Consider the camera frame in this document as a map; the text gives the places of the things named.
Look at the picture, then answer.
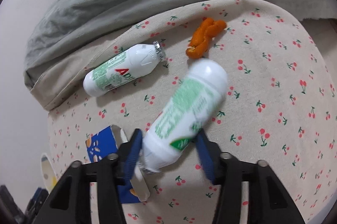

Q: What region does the white green capless bottle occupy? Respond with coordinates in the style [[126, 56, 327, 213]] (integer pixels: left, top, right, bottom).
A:
[[139, 58, 228, 173]]

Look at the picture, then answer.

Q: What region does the cherry print tablecloth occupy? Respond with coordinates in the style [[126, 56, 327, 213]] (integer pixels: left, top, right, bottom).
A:
[[31, 0, 336, 222]]

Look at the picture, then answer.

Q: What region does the blue torn cardboard box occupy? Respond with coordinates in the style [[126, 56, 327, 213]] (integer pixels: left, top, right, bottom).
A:
[[85, 125, 150, 204]]

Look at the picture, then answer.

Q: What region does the white green yogurt bottle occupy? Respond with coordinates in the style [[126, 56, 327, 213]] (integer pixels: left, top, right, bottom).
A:
[[83, 41, 166, 97]]

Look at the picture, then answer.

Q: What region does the orange peel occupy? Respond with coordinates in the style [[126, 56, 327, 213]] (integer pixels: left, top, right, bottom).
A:
[[186, 17, 227, 59]]

